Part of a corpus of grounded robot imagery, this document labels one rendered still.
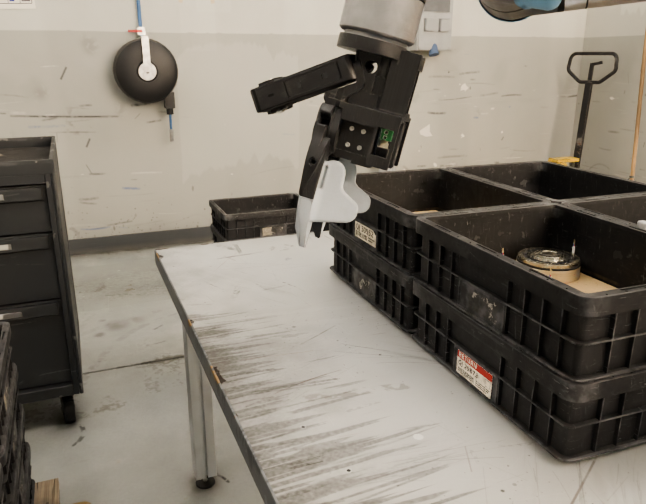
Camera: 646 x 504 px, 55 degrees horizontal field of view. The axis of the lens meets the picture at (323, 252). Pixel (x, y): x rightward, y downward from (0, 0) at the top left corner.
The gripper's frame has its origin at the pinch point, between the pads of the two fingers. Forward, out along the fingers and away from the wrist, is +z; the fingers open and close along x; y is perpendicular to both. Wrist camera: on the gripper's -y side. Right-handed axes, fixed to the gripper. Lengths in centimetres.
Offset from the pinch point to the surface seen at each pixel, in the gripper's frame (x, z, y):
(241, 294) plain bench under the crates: 57, 32, -24
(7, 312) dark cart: 87, 74, -105
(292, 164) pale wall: 347, 44, -105
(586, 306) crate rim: 9.9, 1.3, 31.2
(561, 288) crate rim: 12.1, 0.7, 28.4
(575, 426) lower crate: 12.1, 16.4, 35.4
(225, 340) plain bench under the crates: 35, 33, -18
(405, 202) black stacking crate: 84, 7, 1
